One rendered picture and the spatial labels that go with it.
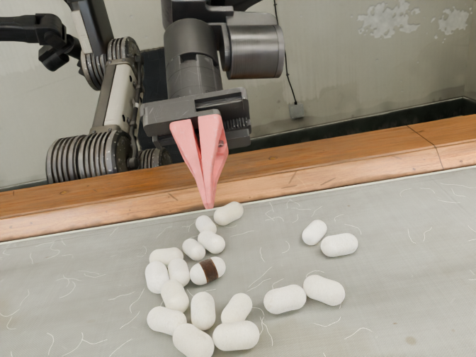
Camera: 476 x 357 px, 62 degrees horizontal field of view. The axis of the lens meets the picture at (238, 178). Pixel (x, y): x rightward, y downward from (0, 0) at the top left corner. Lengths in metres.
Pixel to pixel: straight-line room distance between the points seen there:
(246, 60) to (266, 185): 0.17
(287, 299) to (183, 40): 0.27
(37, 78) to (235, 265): 2.17
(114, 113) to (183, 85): 0.40
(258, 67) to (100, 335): 0.30
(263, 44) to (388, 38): 2.22
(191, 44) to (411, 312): 0.31
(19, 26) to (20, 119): 1.34
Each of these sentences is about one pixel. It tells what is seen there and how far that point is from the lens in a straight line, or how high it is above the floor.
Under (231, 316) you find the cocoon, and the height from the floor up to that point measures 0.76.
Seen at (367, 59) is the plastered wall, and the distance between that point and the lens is 2.60.
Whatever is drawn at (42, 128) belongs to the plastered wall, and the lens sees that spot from 2.56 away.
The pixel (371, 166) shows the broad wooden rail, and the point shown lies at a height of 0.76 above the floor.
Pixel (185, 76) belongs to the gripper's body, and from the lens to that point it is 0.40.
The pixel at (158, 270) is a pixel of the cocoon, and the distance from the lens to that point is 0.39.
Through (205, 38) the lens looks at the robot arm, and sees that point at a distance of 0.44.
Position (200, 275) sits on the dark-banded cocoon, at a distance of 0.38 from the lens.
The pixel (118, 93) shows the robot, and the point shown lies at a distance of 0.82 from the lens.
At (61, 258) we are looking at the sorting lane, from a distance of 0.51.
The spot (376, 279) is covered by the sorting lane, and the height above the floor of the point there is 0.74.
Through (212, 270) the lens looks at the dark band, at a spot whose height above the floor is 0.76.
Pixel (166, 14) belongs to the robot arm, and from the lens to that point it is 0.49.
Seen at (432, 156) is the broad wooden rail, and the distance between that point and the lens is 0.57.
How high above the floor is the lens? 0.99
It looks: 26 degrees down
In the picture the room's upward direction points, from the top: 10 degrees counter-clockwise
